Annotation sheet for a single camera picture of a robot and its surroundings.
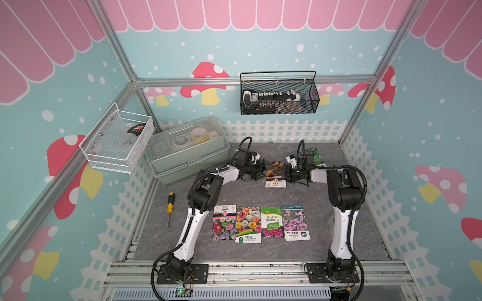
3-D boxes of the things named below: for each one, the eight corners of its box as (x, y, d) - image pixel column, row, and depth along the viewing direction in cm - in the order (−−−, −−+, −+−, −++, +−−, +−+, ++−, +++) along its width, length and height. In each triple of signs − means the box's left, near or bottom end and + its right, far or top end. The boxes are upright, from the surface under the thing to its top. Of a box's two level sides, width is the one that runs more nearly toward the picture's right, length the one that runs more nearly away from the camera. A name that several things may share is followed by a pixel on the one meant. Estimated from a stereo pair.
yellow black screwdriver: (168, 227, 88) (166, 225, 86) (169, 195, 99) (168, 192, 97) (173, 226, 89) (172, 224, 87) (175, 194, 99) (173, 191, 97)
